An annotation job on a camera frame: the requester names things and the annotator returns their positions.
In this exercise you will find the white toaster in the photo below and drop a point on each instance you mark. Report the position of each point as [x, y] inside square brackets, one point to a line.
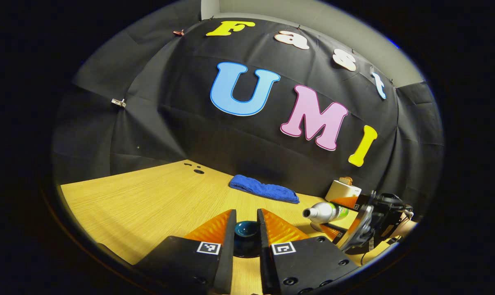
[344, 190]

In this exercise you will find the silver cloth clip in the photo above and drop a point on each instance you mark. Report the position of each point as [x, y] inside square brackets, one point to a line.
[118, 102]

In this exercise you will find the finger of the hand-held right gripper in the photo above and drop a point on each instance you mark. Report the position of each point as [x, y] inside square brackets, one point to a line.
[333, 231]
[346, 202]

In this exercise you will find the round brown coaster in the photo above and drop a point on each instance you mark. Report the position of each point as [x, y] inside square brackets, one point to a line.
[317, 227]

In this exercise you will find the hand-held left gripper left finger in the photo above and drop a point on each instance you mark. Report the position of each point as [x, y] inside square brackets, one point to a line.
[228, 266]

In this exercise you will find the brown bread slice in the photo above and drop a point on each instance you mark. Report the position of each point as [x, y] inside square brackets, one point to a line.
[346, 180]

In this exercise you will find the red cloth clip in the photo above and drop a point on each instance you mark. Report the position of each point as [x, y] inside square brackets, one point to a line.
[178, 32]

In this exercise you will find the blue folded towel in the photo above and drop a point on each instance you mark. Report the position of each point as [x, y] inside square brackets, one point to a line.
[264, 189]

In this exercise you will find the black backdrop cloth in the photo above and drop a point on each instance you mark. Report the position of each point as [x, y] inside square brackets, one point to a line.
[190, 123]

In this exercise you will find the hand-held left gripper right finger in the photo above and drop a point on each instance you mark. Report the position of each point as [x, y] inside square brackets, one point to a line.
[266, 270]

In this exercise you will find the silver water bottle green label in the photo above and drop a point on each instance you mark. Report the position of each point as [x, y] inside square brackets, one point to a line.
[325, 212]

